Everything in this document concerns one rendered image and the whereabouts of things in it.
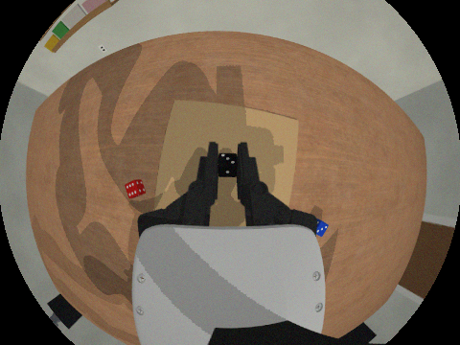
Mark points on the red die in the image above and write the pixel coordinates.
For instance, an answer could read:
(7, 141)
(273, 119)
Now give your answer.
(135, 188)

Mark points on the tan flat mat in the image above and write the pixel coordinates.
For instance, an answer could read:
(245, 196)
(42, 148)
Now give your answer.
(271, 138)

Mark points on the blue die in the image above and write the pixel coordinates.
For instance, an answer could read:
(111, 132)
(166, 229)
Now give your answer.
(321, 227)

